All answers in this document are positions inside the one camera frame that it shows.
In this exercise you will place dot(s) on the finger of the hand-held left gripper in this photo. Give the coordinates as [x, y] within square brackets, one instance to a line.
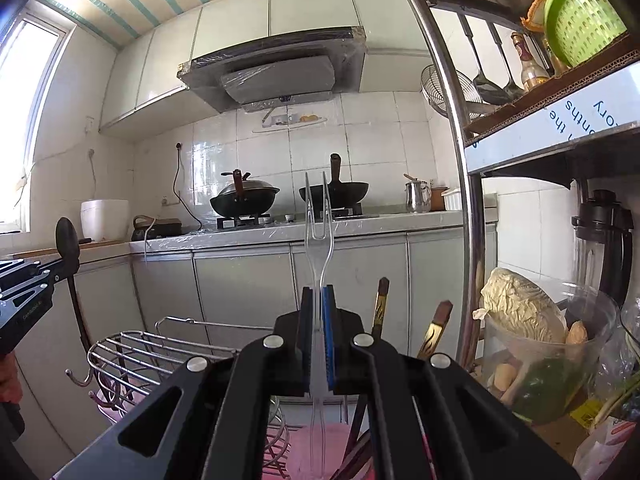
[30, 275]

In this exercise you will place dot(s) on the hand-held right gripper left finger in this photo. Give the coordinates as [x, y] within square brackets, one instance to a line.
[304, 350]

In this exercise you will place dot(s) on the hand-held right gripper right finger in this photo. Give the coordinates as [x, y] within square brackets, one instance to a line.
[328, 340]

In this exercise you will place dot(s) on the black plastic spoon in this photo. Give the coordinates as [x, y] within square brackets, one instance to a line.
[66, 237]

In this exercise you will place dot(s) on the clear plastic fork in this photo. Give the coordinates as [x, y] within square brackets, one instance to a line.
[318, 270]

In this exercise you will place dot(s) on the pink plastic utensil holder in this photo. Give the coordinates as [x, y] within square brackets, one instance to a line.
[300, 455]

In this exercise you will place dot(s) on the dark brown chopstick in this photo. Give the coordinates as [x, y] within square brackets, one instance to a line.
[436, 330]
[381, 305]

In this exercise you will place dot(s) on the person's left hand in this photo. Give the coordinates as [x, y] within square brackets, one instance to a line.
[10, 377]

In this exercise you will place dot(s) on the white lower kitchen cabinets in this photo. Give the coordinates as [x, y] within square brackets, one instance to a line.
[240, 300]

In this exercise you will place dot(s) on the white kitchen cabinets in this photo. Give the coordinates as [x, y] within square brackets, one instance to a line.
[240, 300]
[225, 15]

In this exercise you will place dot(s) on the white rice cooker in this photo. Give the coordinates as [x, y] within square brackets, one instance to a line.
[105, 220]

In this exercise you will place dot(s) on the black small appliance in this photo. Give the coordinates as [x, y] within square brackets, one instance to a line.
[160, 229]

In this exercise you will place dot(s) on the gas stove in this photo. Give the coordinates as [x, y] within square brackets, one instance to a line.
[250, 221]

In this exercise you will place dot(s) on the window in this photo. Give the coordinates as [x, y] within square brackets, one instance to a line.
[25, 135]

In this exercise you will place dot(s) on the black wok with lid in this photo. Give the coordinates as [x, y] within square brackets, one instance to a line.
[245, 200]

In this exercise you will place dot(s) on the metal kettle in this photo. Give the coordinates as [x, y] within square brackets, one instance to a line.
[417, 197]

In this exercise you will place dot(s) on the brown cup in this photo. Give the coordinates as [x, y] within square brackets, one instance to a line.
[439, 200]

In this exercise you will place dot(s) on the pale root vegetable piece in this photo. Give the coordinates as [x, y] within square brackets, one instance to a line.
[577, 332]
[505, 376]

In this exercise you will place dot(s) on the white rectangular container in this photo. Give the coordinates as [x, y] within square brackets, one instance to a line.
[452, 200]

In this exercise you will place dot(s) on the napa cabbage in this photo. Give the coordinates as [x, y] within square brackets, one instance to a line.
[520, 305]

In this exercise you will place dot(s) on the green pepper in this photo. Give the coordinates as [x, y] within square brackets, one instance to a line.
[545, 390]

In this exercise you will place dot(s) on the clear plastic bowl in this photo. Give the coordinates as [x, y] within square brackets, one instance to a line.
[595, 310]

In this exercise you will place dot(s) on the steel range hood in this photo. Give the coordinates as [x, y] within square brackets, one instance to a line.
[270, 60]

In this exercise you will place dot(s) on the black lidded glass jar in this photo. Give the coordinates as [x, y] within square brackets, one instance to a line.
[600, 230]

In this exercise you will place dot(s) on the black ladle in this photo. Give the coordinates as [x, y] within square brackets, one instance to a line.
[487, 91]
[512, 91]

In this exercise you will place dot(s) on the clear plastic bag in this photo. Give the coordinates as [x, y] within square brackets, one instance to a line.
[625, 360]

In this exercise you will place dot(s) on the green scallion stalks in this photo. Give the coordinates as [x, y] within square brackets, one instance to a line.
[620, 400]

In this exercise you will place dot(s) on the metal shelf rack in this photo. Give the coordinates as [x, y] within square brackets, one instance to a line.
[550, 140]

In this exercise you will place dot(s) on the orange and white packet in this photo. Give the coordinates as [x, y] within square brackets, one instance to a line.
[615, 445]

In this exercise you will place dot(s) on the white upper kitchen cabinets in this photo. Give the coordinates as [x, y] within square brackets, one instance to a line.
[225, 15]

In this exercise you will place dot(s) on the glass bottle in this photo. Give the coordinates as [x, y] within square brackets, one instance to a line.
[530, 72]

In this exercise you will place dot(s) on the yellow net scrubber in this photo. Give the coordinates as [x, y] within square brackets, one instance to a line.
[535, 10]

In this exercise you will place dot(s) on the green plastic basket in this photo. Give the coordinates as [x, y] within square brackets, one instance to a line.
[585, 25]

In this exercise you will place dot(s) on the small wall shelf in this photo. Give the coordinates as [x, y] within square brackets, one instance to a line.
[290, 127]

